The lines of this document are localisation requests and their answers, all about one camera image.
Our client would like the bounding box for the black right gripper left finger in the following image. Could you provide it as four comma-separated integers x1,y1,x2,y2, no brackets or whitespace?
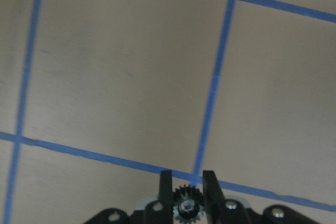
131,170,173,223

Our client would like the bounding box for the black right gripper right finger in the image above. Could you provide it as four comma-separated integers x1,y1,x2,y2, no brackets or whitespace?
202,170,251,224

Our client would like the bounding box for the black bearing gear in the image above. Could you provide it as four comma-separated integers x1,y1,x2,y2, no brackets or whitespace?
173,185,205,223

